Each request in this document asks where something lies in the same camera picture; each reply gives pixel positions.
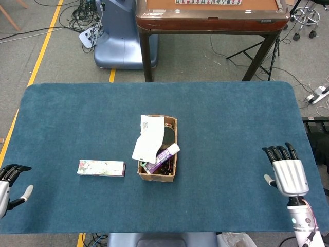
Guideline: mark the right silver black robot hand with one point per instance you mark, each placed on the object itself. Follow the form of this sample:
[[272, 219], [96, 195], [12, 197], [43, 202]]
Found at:
[[290, 177]]

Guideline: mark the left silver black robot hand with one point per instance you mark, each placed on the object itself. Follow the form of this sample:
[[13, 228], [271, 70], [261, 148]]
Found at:
[[4, 190]]

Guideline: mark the white plastic packet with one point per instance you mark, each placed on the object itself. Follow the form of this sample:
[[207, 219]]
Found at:
[[149, 139]]

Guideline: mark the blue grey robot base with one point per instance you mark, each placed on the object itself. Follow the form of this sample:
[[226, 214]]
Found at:
[[120, 46]]

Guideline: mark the clear plastic bag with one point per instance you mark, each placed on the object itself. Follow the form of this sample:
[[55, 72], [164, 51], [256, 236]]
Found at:
[[234, 240]]

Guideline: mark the open brown cardboard box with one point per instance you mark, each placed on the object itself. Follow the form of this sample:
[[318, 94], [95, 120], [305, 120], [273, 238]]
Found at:
[[156, 177]]

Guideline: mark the black equipment case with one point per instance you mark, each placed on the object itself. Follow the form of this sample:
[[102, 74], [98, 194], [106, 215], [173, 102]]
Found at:
[[317, 139]]

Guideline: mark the white power strip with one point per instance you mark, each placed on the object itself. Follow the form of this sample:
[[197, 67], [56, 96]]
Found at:
[[317, 94], [86, 38]]

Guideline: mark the floral printed rectangular carton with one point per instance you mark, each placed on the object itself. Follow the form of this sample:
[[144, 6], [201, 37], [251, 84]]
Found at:
[[100, 167]]

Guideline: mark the blue felt table cloth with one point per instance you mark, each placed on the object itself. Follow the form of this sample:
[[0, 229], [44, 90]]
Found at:
[[77, 123]]

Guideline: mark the dark red snack pack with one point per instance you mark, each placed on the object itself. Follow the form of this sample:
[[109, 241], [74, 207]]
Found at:
[[168, 168]]

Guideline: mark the black tripod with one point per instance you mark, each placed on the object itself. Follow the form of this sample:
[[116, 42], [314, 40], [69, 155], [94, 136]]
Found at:
[[253, 59]]

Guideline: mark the purple white tube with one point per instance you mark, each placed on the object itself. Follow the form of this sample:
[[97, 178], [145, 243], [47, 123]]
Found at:
[[167, 154]]

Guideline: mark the glass jar black lid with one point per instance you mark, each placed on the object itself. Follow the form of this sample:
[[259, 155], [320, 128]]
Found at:
[[168, 136]]

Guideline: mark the grey blue robot chassis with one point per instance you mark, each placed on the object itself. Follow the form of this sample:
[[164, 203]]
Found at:
[[159, 240]]

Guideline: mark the black chrome rolling stool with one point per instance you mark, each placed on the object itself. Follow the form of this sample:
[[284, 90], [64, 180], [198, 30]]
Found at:
[[307, 10]]

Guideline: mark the white chair wooden legs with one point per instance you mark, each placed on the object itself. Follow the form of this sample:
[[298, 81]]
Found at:
[[10, 17]]

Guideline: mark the brown mahjong table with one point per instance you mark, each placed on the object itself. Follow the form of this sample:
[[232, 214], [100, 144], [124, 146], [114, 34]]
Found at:
[[205, 23]]

